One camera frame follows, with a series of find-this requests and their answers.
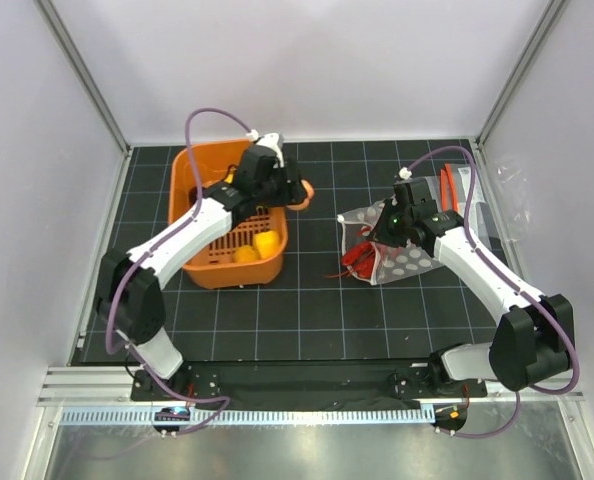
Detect yellow toy lemon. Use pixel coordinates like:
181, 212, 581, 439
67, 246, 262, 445
253, 230, 282, 260

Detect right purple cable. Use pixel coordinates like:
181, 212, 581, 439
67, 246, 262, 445
399, 146, 577, 438

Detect orange toy mango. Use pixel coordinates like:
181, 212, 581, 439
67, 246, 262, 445
232, 245, 259, 264

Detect purple cable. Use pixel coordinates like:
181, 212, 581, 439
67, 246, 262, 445
399, 146, 577, 438
104, 108, 258, 439

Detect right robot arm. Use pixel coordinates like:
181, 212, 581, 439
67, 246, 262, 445
370, 179, 580, 396

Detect slotted cable duct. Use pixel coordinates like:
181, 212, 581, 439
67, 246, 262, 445
60, 404, 435, 429

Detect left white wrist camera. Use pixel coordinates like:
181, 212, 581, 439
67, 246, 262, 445
255, 132, 285, 168

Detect clear dotted zip bag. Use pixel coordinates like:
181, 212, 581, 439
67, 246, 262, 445
336, 200, 440, 284

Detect black grid mat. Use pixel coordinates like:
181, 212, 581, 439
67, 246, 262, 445
68, 139, 551, 364

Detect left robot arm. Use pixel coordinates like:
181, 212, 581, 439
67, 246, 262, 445
93, 133, 314, 400

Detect spare zip bags orange zippers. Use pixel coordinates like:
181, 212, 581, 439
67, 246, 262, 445
425, 163, 495, 248

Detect peach toy fruit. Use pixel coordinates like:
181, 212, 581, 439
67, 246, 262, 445
287, 180, 314, 211

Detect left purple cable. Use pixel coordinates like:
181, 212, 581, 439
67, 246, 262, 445
104, 108, 258, 439

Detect red toy lobster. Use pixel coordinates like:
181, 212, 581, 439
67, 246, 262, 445
325, 224, 389, 286

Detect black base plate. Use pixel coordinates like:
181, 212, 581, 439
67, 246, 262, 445
129, 357, 489, 412

